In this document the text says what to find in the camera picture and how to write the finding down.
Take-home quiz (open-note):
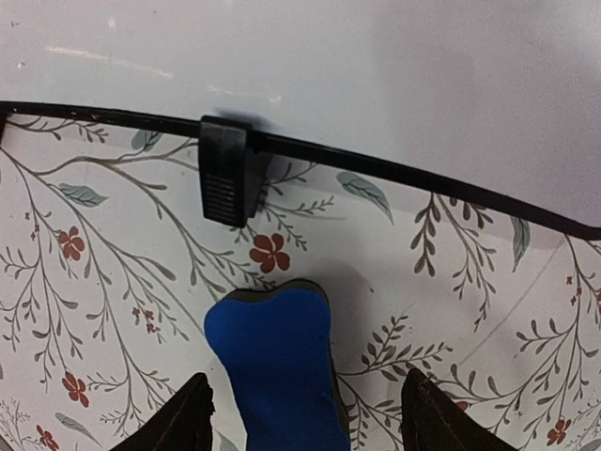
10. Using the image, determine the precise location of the floral patterned table mat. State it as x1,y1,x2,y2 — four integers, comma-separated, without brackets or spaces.
1,117,600,450

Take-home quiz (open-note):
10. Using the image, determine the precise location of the white whiteboard black frame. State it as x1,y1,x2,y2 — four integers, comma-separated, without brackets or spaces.
1,1,600,241

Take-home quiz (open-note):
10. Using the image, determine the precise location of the black whiteboard stand foot right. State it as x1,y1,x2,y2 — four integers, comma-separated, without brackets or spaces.
198,116,271,228

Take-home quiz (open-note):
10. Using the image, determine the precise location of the blue whiteboard eraser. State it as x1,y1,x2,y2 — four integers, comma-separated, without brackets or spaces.
204,279,351,450

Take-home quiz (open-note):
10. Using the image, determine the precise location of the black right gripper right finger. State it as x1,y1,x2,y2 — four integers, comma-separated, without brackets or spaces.
401,368,508,451

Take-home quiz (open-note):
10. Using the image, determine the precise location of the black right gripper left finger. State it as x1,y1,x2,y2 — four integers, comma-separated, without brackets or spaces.
113,372,214,451

